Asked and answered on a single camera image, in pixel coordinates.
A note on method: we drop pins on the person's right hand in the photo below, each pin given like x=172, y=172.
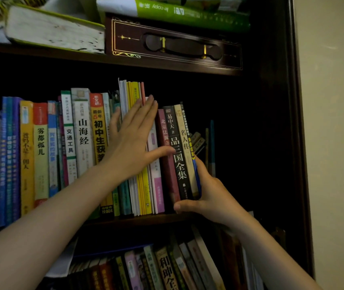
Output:
x=217, y=202

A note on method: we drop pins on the person's left hand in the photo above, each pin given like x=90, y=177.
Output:
x=128, y=147

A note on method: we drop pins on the person's left middle finger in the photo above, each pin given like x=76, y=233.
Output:
x=143, y=113

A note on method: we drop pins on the person's left thumb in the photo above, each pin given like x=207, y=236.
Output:
x=161, y=152

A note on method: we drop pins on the person's right thumb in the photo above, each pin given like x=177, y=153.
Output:
x=187, y=205

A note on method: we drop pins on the person's left little finger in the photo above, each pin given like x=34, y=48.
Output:
x=115, y=119

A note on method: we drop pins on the black thick book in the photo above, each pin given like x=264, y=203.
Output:
x=179, y=166

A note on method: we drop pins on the blue yellow thin book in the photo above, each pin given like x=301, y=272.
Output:
x=192, y=154

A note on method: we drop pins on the white pink-label book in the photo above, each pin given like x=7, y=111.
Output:
x=157, y=190

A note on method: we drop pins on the person's right forearm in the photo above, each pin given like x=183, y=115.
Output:
x=271, y=262

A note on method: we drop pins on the person's left forearm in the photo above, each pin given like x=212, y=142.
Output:
x=54, y=226

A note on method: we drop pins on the row of upright books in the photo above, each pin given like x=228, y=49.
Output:
x=83, y=132

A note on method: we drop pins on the small brown tags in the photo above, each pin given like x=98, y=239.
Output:
x=198, y=143

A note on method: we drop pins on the brown thin stick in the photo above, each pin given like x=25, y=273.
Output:
x=206, y=147

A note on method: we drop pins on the row of slanted books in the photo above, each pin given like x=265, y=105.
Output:
x=166, y=265

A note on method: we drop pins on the green white paper ream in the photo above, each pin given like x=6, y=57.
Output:
x=166, y=12

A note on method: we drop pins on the thick green-cover book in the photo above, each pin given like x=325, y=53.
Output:
x=54, y=28

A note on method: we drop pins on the dark wooden bookcase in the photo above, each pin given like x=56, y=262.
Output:
x=292, y=147

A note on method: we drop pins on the white paper sheet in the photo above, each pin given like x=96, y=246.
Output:
x=61, y=259

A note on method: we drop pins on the yellow striped booklet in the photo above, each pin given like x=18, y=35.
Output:
x=5, y=5

